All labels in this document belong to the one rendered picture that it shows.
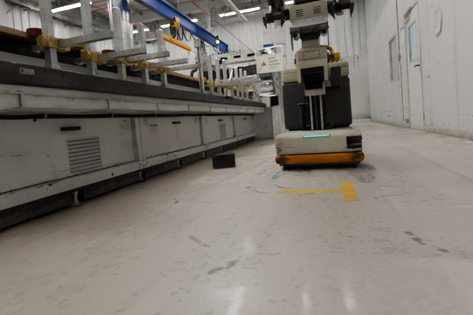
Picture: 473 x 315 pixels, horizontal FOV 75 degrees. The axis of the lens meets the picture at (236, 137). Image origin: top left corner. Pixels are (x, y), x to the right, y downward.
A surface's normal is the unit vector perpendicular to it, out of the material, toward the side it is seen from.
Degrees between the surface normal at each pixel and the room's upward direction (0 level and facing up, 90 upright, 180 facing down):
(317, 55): 98
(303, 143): 90
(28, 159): 92
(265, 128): 90
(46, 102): 90
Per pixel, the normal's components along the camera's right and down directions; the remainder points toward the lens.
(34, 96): 0.96, -0.07
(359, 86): -0.29, 0.07
